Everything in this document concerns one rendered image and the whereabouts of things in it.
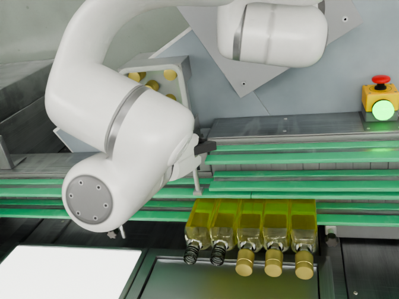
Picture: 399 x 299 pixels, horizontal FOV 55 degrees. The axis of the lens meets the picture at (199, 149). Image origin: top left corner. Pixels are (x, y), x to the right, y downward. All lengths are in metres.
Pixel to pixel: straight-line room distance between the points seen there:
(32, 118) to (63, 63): 1.40
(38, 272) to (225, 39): 0.81
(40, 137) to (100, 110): 1.45
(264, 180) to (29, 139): 1.09
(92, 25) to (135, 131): 0.10
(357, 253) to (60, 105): 0.87
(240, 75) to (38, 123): 1.07
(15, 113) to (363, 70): 1.27
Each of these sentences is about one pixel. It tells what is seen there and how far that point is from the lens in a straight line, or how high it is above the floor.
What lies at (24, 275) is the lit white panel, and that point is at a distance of 1.17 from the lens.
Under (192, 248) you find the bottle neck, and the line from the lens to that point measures 0.85.
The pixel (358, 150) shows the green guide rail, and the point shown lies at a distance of 0.91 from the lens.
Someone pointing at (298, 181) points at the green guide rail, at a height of 0.94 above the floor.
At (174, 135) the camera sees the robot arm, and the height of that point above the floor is 1.43.
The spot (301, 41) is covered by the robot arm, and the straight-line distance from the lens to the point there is 0.61.
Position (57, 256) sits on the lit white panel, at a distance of 1.18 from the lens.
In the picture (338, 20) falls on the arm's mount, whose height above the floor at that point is 0.80.
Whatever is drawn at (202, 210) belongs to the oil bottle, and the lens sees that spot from 0.92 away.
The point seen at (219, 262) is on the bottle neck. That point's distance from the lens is 0.84.
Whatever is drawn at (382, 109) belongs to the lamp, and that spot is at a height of 0.85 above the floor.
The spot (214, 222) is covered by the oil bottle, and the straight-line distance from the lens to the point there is 0.88.
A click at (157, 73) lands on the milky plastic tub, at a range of 1.05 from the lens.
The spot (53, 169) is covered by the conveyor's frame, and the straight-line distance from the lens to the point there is 1.23.
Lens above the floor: 1.72
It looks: 59 degrees down
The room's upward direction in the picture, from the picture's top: 155 degrees counter-clockwise
